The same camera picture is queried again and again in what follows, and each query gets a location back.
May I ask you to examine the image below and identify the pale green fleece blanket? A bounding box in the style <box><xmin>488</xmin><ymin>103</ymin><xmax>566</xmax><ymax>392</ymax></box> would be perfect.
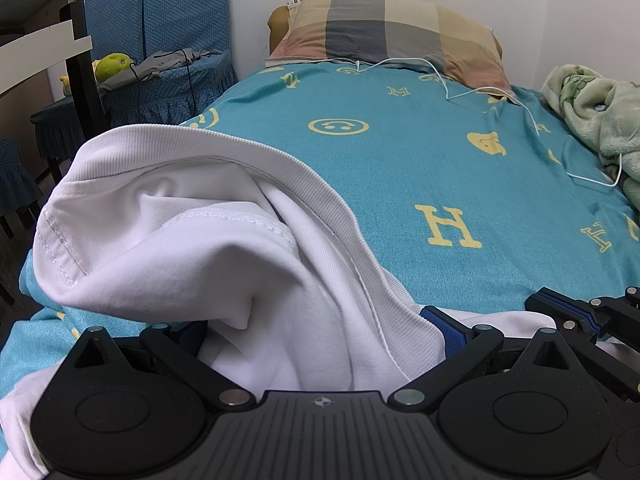
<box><xmin>540</xmin><ymin>63</ymin><xmax>640</xmax><ymax>196</ymax></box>

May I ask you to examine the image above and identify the black chair frame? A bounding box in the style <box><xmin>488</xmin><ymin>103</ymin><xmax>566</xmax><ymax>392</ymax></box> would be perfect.
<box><xmin>64</xmin><ymin>0</ymin><xmax>109</xmax><ymax>137</ymax></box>

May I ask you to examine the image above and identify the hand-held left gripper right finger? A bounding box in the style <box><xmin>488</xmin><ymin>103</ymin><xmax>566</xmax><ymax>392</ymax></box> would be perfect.
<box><xmin>390</xmin><ymin>305</ymin><xmax>607</xmax><ymax>409</ymax></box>

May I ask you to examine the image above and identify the teal patterned bed sheet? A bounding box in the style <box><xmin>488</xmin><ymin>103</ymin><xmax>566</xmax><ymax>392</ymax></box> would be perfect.
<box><xmin>0</xmin><ymin>57</ymin><xmax>640</xmax><ymax>411</ymax></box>

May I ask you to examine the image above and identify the white charging cable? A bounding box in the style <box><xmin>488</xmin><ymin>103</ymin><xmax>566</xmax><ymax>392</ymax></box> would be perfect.
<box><xmin>345</xmin><ymin>56</ymin><xmax>640</xmax><ymax>189</ymax></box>

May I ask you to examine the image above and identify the blue patterned chair cover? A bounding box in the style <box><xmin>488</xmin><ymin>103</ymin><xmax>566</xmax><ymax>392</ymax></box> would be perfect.
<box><xmin>84</xmin><ymin>0</ymin><xmax>147</xmax><ymax>63</ymax></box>

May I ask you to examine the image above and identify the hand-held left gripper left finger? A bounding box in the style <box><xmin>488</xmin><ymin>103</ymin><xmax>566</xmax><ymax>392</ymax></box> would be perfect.
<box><xmin>64</xmin><ymin>322</ymin><xmax>252</xmax><ymax>408</ymax></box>

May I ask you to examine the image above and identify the mustard pillow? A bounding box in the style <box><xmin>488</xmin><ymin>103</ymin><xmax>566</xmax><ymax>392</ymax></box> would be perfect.
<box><xmin>266</xmin><ymin>4</ymin><xmax>293</xmax><ymax>57</ymax></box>

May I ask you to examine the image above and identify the thin black cable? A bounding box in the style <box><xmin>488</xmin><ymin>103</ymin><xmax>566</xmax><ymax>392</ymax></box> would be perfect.
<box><xmin>127</xmin><ymin>48</ymin><xmax>202</xmax><ymax>111</ymax></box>

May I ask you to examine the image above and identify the grey cloth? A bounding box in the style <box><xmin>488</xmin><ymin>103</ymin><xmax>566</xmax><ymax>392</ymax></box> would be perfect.
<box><xmin>97</xmin><ymin>48</ymin><xmax>222</xmax><ymax>93</ymax></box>

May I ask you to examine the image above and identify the green plush toy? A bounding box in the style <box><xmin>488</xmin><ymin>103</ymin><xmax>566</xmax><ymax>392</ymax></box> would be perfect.
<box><xmin>92</xmin><ymin>52</ymin><xmax>137</xmax><ymax>85</ymax></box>

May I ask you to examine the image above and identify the white T-shirt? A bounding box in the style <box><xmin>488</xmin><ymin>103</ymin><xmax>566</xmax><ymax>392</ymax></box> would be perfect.
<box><xmin>0</xmin><ymin>123</ymin><xmax>628</xmax><ymax>479</ymax></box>

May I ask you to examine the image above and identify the blue ruffled stool cover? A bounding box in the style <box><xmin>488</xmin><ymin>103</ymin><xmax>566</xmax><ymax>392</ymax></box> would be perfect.
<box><xmin>30</xmin><ymin>96</ymin><xmax>107</xmax><ymax>162</ymax></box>
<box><xmin>0</xmin><ymin>135</ymin><xmax>44</xmax><ymax>223</ymax></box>

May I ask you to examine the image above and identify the blue covered chair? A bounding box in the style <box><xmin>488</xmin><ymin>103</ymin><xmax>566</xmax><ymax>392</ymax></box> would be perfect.
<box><xmin>102</xmin><ymin>0</ymin><xmax>239</xmax><ymax>127</ymax></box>

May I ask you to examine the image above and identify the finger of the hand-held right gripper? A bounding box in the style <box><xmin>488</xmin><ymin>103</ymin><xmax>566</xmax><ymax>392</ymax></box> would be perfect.
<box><xmin>525</xmin><ymin>287</ymin><xmax>640</xmax><ymax>322</ymax></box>
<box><xmin>530</xmin><ymin>309</ymin><xmax>640</xmax><ymax>344</ymax></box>

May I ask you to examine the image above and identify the white wooden desk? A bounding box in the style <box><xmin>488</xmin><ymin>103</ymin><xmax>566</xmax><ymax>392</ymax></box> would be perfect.
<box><xmin>0</xmin><ymin>0</ymin><xmax>94</xmax><ymax>97</ymax></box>

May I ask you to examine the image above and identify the plaid pillow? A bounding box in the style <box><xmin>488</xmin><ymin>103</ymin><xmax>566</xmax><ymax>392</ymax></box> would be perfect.
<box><xmin>265</xmin><ymin>0</ymin><xmax>513</xmax><ymax>93</ymax></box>

